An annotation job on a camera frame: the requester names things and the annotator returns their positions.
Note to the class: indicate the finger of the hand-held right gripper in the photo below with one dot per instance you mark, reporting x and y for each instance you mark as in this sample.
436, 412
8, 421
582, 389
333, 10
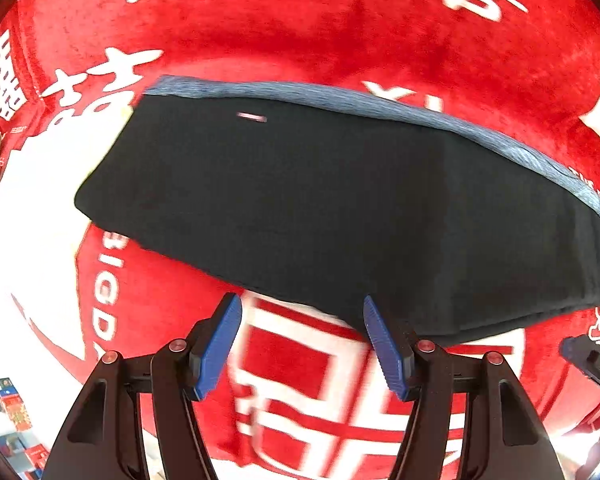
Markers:
592, 362

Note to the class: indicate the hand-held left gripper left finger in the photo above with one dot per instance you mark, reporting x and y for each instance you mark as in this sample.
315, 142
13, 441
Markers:
219, 345

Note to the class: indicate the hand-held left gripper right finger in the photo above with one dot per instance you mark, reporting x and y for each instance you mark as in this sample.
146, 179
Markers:
382, 350

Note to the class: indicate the black pants with blue waistband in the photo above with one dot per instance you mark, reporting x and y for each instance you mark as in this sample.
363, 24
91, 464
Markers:
280, 185

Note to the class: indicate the colourful box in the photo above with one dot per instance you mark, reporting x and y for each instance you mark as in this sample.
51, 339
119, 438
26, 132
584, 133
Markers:
14, 405
27, 452

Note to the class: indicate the cream folded cloth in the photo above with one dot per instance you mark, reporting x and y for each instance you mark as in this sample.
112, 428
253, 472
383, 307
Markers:
35, 220

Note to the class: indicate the red printed blanket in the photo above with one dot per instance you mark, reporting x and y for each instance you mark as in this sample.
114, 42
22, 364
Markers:
330, 35

